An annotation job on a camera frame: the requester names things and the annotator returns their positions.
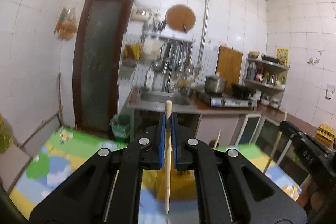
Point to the black wok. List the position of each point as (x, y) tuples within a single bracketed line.
[(241, 92)]

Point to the yellow wall poster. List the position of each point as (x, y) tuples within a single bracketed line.
[(282, 55)]

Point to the wooden chopstick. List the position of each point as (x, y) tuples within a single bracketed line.
[(273, 151), (217, 139), (168, 153)]

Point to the white soap bottle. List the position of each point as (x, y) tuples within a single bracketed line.
[(149, 80)]

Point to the round wooden cutting board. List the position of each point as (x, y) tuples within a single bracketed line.
[(180, 18)]

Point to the steel cooking pot with lid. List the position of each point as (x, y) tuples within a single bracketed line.
[(215, 84)]

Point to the rectangular wooden cutting board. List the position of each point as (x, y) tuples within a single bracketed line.
[(229, 66)]

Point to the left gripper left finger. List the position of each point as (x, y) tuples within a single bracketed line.
[(107, 187)]

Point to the green trash bin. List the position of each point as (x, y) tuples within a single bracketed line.
[(120, 125)]

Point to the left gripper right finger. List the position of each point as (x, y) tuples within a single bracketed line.
[(230, 189)]

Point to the corner wall shelf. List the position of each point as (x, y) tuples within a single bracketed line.
[(265, 74)]

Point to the colourful cartoon tablecloth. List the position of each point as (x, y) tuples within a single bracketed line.
[(66, 150)]

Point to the yellow plastic bag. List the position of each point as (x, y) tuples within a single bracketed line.
[(6, 139)]

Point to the steel gas stove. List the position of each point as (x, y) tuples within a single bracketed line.
[(226, 101)]

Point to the steel kitchen sink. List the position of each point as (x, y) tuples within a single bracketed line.
[(162, 97)]

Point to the dark brown glass door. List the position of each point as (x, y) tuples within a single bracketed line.
[(96, 61)]

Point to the steel utensil rack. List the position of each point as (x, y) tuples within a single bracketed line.
[(166, 38)]

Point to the yellow rubber gloves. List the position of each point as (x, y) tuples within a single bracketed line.
[(132, 51)]

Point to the hanging orange plastic bag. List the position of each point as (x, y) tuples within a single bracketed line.
[(66, 26)]

